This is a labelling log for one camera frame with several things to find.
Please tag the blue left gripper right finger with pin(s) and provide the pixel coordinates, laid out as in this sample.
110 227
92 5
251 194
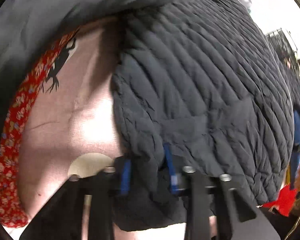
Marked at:
173 169

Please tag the black wire rack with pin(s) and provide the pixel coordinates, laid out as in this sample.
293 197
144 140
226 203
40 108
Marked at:
283 44

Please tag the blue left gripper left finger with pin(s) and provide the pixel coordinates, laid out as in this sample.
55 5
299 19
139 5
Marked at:
125 177

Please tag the red cloth piece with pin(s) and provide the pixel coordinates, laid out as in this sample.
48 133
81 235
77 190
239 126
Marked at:
284 204

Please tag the navy blue folded jacket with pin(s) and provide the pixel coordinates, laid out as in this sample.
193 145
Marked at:
295 157

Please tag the red floral fabric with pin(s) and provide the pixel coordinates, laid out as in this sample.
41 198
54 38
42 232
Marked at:
12 215

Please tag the pink bed sheet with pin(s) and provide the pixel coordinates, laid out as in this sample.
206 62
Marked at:
71 130

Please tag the black quilted coat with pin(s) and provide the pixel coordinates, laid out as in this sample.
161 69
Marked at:
197 74

